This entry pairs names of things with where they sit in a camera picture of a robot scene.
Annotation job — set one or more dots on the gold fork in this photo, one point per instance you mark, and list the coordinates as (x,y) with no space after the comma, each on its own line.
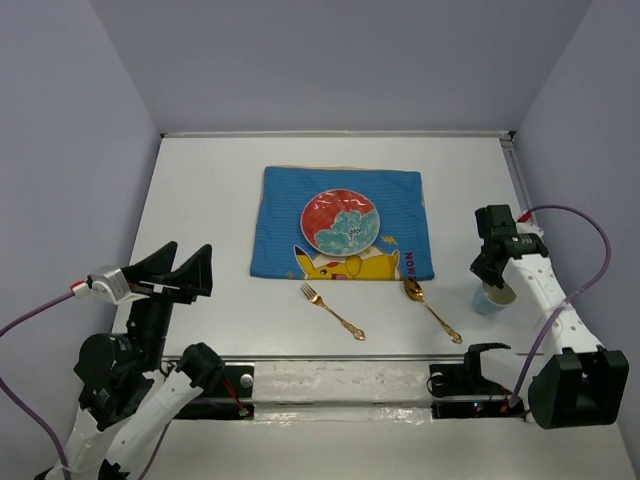
(316,299)

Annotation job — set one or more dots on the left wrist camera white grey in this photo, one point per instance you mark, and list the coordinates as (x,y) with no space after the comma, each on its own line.
(109,285)

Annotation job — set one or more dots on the gold spoon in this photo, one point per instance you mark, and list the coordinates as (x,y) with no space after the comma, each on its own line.
(415,292)

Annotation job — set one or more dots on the red and blue ceramic plate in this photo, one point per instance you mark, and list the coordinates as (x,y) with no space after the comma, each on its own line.
(340,222)

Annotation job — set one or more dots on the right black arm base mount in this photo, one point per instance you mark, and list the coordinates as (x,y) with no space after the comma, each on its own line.
(455,395)

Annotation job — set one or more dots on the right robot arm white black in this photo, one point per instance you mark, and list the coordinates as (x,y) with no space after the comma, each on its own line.
(568,378)

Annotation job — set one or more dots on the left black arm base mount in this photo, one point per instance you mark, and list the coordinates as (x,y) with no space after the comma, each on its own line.
(230,400)

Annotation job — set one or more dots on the blue paper cup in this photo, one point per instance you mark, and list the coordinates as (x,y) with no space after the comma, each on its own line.
(488,299)

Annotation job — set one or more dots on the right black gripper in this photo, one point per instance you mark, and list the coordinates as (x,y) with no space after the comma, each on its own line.
(486,274)

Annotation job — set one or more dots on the blue cartoon placemat cloth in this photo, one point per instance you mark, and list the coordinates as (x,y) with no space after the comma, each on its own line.
(402,248)

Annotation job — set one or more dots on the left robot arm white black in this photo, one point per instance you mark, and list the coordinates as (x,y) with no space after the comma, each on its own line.
(120,410)

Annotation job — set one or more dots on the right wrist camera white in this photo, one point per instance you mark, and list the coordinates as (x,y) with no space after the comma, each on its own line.
(526,225)

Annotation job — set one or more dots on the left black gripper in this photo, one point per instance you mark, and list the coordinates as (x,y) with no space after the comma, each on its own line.
(196,274)

